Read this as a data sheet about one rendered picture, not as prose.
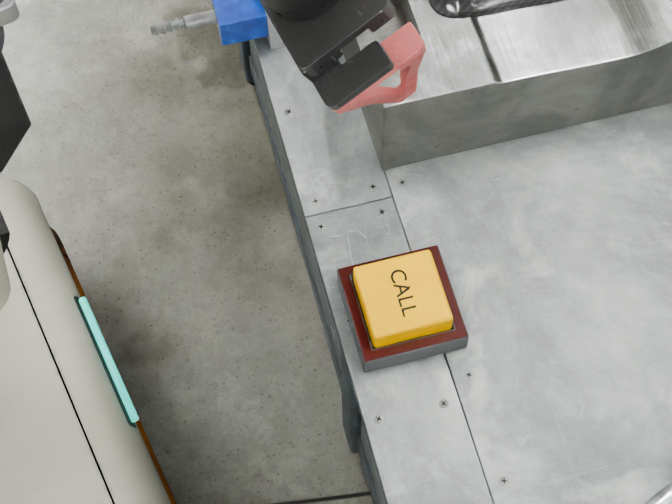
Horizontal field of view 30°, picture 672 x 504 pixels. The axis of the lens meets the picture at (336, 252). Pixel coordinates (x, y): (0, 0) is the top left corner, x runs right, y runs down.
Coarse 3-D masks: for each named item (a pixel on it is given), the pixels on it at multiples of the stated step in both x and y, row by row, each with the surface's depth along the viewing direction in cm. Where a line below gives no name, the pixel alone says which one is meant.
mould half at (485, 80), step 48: (576, 0) 98; (624, 0) 97; (432, 48) 95; (480, 48) 95; (528, 48) 95; (576, 48) 96; (624, 48) 96; (432, 96) 93; (480, 96) 95; (528, 96) 96; (576, 96) 98; (624, 96) 100; (384, 144) 97; (432, 144) 99; (480, 144) 101
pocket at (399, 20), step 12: (396, 0) 100; (408, 0) 97; (396, 12) 100; (408, 12) 98; (384, 24) 100; (396, 24) 100; (360, 36) 98; (372, 36) 99; (384, 36) 99; (360, 48) 97
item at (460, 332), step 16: (352, 272) 94; (352, 288) 93; (448, 288) 93; (352, 304) 93; (432, 336) 92; (448, 336) 91; (464, 336) 91; (368, 352) 91; (384, 352) 91; (400, 352) 91
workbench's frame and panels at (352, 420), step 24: (240, 48) 195; (264, 96) 186; (288, 168) 174; (288, 192) 182; (312, 264) 173; (312, 288) 179; (336, 336) 163; (336, 360) 170; (360, 432) 164; (360, 456) 166
